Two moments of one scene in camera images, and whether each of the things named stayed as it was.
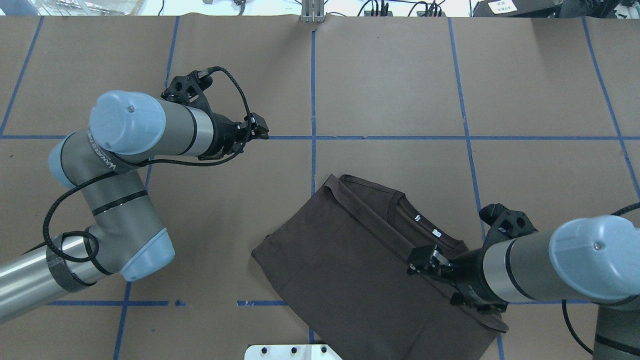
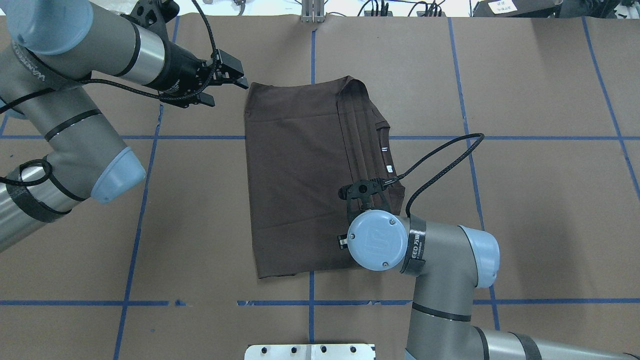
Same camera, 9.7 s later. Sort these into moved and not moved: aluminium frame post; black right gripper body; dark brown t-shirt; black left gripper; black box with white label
Moved: dark brown t-shirt; black left gripper; black right gripper body
Not moved: aluminium frame post; black box with white label
